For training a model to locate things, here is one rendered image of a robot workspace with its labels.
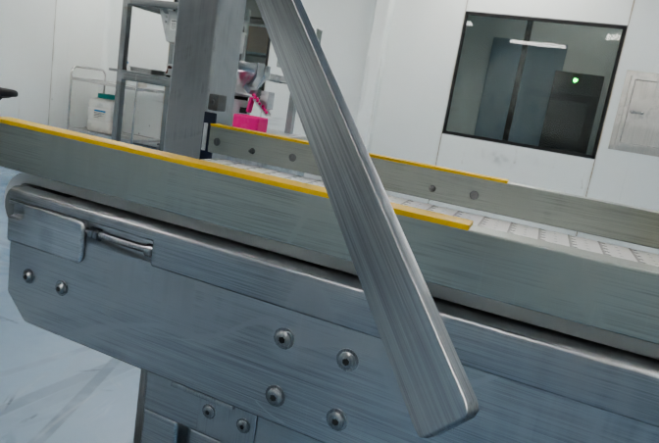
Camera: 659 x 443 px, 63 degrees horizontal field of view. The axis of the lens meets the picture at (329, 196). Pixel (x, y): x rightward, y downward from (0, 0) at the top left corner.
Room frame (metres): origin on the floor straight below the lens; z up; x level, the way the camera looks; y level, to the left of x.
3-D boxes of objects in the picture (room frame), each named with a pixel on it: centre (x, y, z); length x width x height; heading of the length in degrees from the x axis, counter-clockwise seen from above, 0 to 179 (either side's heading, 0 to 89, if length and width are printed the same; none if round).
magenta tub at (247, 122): (2.94, 0.49, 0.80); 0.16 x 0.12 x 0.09; 70
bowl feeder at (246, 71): (3.24, 0.59, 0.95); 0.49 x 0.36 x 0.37; 70
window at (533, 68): (5.09, -1.64, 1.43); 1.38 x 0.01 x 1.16; 70
